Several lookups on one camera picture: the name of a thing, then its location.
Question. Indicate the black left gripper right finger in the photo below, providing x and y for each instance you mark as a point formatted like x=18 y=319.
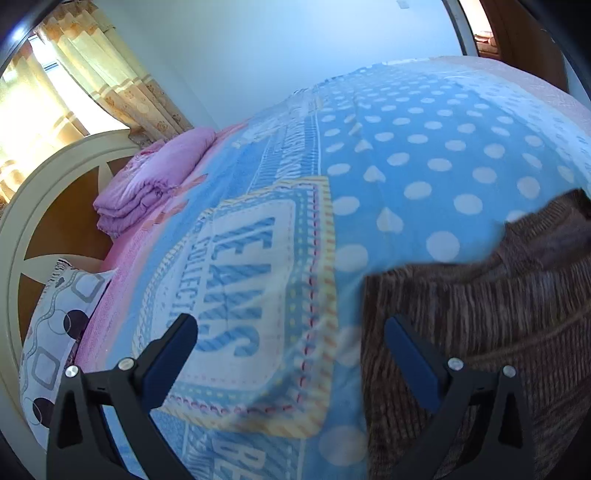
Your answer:
x=483 y=413

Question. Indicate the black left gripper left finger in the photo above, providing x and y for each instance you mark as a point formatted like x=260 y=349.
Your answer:
x=80 y=444

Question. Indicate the brown knitted sweater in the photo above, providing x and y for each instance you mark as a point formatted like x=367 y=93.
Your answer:
x=526 y=305

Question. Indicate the white patterned pillow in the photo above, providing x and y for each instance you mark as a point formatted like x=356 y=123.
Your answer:
x=59 y=320

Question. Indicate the cream wooden headboard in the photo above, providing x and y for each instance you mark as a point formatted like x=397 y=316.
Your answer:
x=50 y=217

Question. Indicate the folded pink quilt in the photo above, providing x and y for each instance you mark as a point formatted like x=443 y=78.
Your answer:
x=150 y=176

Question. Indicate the blue pink patterned bedsheet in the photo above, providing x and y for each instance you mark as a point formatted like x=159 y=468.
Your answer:
x=269 y=239

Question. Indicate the brown wooden door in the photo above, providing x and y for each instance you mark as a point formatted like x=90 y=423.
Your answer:
x=523 y=43

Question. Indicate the beige patterned curtain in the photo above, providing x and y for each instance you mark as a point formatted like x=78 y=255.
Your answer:
x=91 y=51

